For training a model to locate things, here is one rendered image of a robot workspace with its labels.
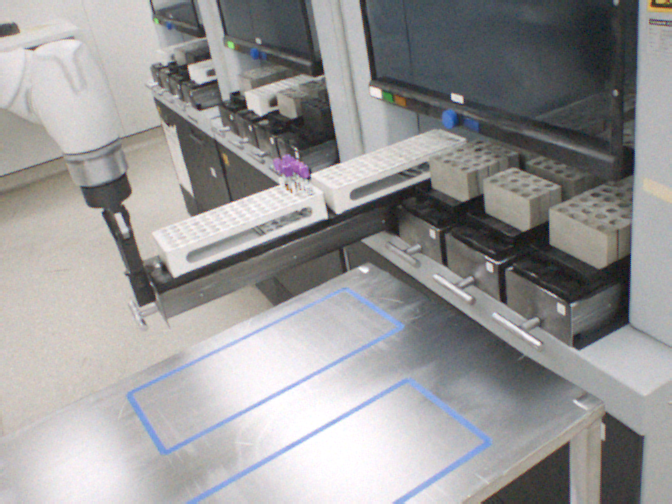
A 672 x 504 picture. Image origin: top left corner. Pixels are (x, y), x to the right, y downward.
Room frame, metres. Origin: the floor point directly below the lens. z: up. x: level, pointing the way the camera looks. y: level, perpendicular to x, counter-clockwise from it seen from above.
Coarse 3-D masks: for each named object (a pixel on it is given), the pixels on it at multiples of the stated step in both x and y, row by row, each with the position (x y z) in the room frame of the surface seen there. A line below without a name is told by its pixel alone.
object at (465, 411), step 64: (256, 320) 0.85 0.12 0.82; (320, 320) 0.81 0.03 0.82; (384, 320) 0.78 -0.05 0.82; (448, 320) 0.75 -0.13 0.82; (128, 384) 0.75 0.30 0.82; (192, 384) 0.73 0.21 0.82; (256, 384) 0.70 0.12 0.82; (320, 384) 0.68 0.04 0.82; (384, 384) 0.65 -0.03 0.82; (448, 384) 0.63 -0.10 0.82; (512, 384) 0.61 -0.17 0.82; (0, 448) 0.67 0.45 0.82; (64, 448) 0.65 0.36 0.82; (128, 448) 0.63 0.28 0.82; (192, 448) 0.61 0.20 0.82; (256, 448) 0.59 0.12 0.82; (320, 448) 0.57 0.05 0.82; (384, 448) 0.55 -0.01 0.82; (448, 448) 0.53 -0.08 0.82; (512, 448) 0.51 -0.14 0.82; (576, 448) 0.55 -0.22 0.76
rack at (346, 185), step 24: (408, 144) 1.30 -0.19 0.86; (432, 144) 1.28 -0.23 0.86; (456, 144) 1.25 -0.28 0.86; (336, 168) 1.26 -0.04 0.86; (360, 168) 1.22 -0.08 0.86; (384, 168) 1.21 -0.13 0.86; (408, 168) 1.27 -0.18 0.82; (336, 192) 1.15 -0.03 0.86; (360, 192) 1.24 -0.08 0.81; (384, 192) 1.19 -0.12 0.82
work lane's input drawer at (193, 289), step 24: (408, 192) 1.20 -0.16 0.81; (336, 216) 1.14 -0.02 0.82; (360, 216) 1.15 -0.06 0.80; (384, 216) 1.17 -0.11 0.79; (288, 240) 1.10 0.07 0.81; (312, 240) 1.11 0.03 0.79; (336, 240) 1.13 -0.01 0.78; (144, 264) 1.10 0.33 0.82; (216, 264) 1.05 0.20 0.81; (240, 264) 1.06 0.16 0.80; (264, 264) 1.07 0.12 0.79; (288, 264) 1.09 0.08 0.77; (168, 288) 1.02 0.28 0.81; (192, 288) 1.02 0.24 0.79; (216, 288) 1.04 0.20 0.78; (240, 288) 1.05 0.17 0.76; (144, 312) 1.05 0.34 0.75; (168, 312) 1.00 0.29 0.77
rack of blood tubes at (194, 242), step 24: (264, 192) 1.20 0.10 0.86; (288, 192) 1.18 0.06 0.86; (216, 216) 1.15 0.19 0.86; (240, 216) 1.12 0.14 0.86; (264, 216) 1.10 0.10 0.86; (288, 216) 1.16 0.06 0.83; (312, 216) 1.13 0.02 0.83; (168, 240) 1.08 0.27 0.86; (192, 240) 1.06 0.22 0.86; (216, 240) 1.06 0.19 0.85; (240, 240) 1.14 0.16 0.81; (264, 240) 1.10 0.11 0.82; (168, 264) 1.04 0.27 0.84; (192, 264) 1.04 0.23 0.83
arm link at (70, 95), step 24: (48, 48) 1.04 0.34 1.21; (72, 48) 1.04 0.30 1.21; (48, 72) 1.02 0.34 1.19; (72, 72) 1.02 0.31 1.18; (96, 72) 1.05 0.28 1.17; (48, 96) 1.01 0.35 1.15; (72, 96) 1.01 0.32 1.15; (96, 96) 1.03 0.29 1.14; (48, 120) 1.02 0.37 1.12; (72, 120) 1.01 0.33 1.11; (96, 120) 1.02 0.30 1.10; (72, 144) 1.01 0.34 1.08; (96, 144) 1.02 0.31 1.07
